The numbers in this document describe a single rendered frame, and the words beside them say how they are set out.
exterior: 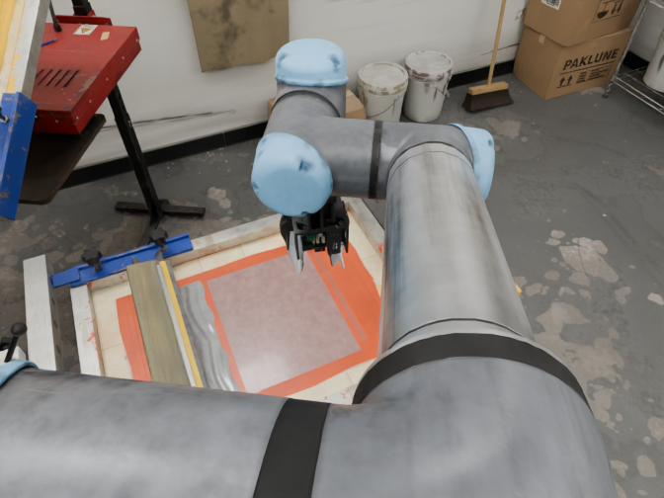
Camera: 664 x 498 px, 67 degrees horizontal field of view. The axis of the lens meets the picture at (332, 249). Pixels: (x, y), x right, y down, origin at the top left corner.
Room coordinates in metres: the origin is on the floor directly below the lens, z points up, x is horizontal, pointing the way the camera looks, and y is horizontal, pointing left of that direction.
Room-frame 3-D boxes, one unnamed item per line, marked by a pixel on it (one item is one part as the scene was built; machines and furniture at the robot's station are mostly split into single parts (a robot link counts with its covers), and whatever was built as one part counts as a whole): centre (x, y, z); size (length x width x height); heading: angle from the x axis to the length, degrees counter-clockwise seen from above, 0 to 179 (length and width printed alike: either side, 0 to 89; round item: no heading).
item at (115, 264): (0.83, 0.50, 0.98); 0.30 x 0.05 x 0.07; 114
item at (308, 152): (0.39, 0.02, 1.66); 0.11 x 0.11 x 0.08; 83
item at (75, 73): (1.65, 0.99, 1.06); 0.61 x 0.46 x 0.12; 174
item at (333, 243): (0.49, 0.02, 1.50); 0.09 x 0.08 x 0.12; 11
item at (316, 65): (0.49, 0.02, 1.66); 0.09 x 0.08 x 0.11; 173
